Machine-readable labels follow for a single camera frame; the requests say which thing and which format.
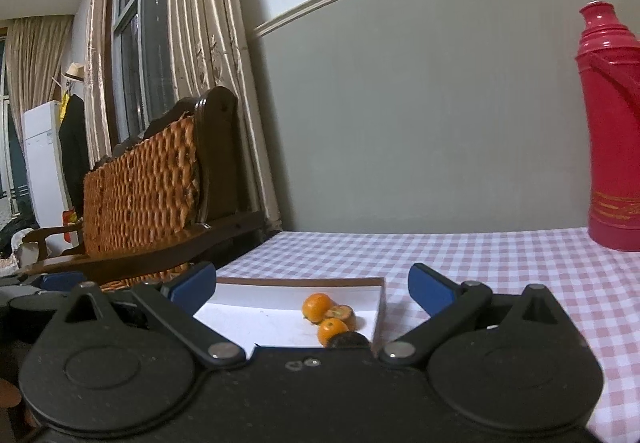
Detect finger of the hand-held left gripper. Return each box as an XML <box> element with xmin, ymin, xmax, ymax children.
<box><xmin>41</xmin><ymin>272</ymin><xmax>87</xmax><ymax>293</ymax></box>

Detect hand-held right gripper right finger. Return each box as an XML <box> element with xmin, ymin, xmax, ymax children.
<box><xmin>379</xmin><ymin>263</ymin><xmax>583</xmax><ymax>366</ymax></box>

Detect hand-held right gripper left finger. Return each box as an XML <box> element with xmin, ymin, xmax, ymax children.
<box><xmin>50</xmin><ymin>262</ymin><xmax>247</xmax><ymax>369</ymax></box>

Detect brown cardboard box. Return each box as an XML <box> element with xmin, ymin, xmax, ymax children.
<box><xmin>192</xmin><ymin>276</ymin><xmax>388</xmax><ymax>355</ymax></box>

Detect carrot piece with ringed end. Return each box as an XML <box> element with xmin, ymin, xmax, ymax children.
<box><xmin>325</xmin><ymin>304</ymin><xmax>357</xmax><ymax>331</ymax></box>

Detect dark brown round fruit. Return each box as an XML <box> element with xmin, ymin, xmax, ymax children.
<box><xmin>327</xmin><ymin>332</ymin><xmax>369</xmax><ymax>349</ymax></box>

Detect large round orange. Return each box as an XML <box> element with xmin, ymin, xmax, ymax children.
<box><xmin>302</xmin><ymin>293</ymin><xmax>334</xmax><ymax>324</ymax></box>

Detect dark cloth pile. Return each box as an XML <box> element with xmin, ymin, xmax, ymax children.
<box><xmin>0</xmin><ymin>217</ymin><xmax>42</xmax><ymax>274</ymax></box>

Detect pink checkered tablecloth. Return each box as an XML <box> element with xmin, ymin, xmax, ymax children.
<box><xmin>215</xmin><ymin>226</ymin><xmax>640</xmax><ymax>443</ymax></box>

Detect wooden chair with woven back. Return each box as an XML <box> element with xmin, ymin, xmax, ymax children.
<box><xmin>20</xmin><ymin>86</ymin><xmax>281</xmax><ymax>294</ymax></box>

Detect white standing appliance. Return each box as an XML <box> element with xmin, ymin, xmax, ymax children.
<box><xmin>22</xmin><ymin>100</ymin><xmax>74</xmax><ymax>244</ymax></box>

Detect dark hanging coat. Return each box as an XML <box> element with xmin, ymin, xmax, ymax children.
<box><xmin>58</xmin><ymin>93</ymin><xmax>92</xmax><ymax>220</ymax></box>

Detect beige striped curtain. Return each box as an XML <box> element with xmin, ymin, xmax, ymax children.
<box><xmin>84</xmin><ymin>0</ymin><xmax>117</xmax><ymax>170</ymax></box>
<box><xmin>4</xmin><ymin>16</ymin><xmax>76</xmax><ymax>134</ymax></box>
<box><xmin>167</xmin><ymin>0</ymin><xmax>284</xmax><ymax>231</ymax></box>

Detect red thermos flask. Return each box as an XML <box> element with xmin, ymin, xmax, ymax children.
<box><xmin>574</xmin><ymin>0</ymin><xmax>640</xmax><ymax>252</ymax></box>

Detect window with dark frame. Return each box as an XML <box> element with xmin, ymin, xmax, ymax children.
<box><xmin>107</xmin><ymin>0</ymin><xmax>177</xmax><ymax>150</ymax></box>

